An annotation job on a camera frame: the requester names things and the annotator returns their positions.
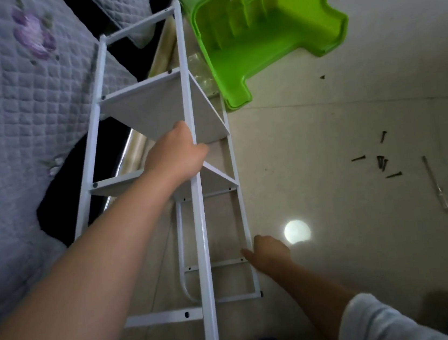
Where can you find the grey textured furniture cover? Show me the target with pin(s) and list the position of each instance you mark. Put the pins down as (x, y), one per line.
(16, 136)

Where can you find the pile of black screws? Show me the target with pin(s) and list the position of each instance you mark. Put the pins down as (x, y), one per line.
(379, 161)

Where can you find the chrome metal base rail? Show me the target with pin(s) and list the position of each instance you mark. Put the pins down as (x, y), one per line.
(155, 70)

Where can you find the person's right hand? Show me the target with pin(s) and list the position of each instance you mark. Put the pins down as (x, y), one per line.
(269, 256)

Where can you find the person's left hand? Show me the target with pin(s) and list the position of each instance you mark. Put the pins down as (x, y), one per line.
(175, 156)

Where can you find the clear plastic screw bag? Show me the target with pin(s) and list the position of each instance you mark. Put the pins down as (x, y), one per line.
(200, 73)

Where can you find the person's white shirt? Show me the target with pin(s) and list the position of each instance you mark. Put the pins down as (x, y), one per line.
(389, 323)

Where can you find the green plastic stool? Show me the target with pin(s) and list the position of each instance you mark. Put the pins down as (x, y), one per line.
(263, 24)

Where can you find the white wooden board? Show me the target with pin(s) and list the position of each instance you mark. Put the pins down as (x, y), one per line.
(128, 181)
(159, 106)

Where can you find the white metal frame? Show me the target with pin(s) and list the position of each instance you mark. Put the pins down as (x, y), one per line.
(242, 214)
(203, 260)

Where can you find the person's left forearm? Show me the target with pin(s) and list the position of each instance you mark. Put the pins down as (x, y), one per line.
(61, 302)

